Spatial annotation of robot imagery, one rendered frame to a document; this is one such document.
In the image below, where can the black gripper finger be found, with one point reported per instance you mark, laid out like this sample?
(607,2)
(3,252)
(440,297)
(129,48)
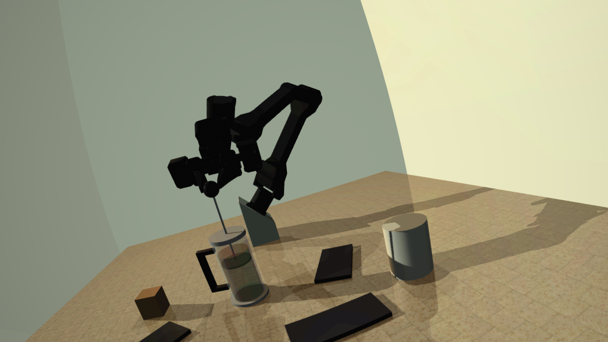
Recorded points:
(229,168)
(196,173)

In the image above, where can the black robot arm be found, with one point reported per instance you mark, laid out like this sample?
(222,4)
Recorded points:
(221,125)

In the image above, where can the glass french press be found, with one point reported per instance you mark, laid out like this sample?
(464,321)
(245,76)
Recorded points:
(238,266)

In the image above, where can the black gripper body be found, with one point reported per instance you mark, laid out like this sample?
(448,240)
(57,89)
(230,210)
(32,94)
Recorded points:
(249,154)

